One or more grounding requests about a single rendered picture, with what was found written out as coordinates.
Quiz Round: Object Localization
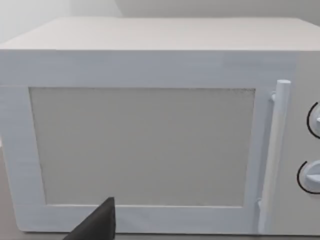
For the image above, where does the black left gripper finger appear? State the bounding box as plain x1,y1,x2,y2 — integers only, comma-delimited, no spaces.
62,196,117,240

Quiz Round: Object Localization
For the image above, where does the pale microwave door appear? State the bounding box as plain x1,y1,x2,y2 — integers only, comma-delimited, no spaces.
0,83,278,235

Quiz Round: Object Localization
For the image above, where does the pale microwave oven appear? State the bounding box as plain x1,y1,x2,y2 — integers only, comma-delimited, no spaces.
0,16,320,236

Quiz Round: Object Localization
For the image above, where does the white microwave knob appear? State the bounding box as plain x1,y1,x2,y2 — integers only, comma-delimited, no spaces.
306,101,320,140
296,159,320,195

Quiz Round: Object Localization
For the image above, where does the white microwave door handle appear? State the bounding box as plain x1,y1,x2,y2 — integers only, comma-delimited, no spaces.
256,79,291,233

